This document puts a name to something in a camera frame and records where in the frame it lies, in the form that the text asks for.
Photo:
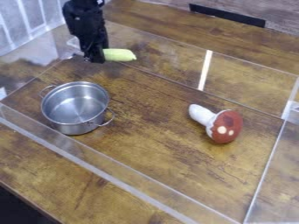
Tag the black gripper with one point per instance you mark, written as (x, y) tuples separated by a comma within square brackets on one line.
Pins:
[(83, 16)]

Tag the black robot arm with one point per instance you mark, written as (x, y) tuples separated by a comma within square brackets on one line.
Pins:
[(83, 16)]

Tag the small steel pot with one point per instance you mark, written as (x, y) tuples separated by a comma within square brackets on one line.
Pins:
[(77, 107)]

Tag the black strip on table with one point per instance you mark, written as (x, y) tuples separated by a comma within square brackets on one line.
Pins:
[(248, 20)]

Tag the red toy mushroom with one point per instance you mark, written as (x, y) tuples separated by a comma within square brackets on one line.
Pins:
[(224, 125)]

